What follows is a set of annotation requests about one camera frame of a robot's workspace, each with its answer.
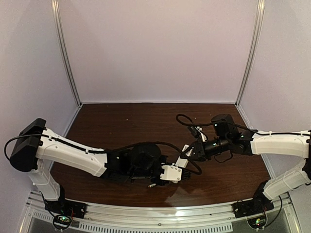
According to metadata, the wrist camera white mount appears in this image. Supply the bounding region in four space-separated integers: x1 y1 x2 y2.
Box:
187 126 208 142
159 164 191 183

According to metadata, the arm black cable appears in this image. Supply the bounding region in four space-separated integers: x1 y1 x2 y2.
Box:
176 114 311 136
4 134 203 176

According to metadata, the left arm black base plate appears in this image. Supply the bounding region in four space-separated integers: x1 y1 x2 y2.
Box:
45 200 86 219

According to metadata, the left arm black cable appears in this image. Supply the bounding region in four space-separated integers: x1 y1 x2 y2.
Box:
4 134 203 176

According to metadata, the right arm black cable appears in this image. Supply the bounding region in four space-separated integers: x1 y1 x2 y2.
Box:
176 114 311 136

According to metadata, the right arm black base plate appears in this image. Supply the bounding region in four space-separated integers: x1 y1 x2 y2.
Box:
231 199 274 218

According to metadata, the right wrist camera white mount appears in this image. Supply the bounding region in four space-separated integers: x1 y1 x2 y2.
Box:
187 126 208 142

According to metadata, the white remote control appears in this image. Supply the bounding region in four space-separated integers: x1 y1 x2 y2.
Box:
175 144 193 168

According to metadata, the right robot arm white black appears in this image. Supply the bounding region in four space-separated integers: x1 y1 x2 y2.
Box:
188 114 311 208

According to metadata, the left aluminium frame post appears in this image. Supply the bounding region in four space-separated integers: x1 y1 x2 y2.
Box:
51 0 82 107

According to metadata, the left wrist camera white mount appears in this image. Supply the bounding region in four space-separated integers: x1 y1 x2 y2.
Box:
159 164 191 183

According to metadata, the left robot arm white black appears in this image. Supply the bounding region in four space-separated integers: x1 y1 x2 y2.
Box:
3 118 169 202

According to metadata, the right aluminium frame post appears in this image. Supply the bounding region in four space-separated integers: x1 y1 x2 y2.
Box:
235 0 265 107

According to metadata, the front aluminium rail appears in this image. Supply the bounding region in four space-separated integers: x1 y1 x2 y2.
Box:
17 191 302 233

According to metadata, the aluminium frame post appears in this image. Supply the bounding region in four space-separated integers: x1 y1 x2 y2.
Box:
235 0 265 107
51 0 82 107

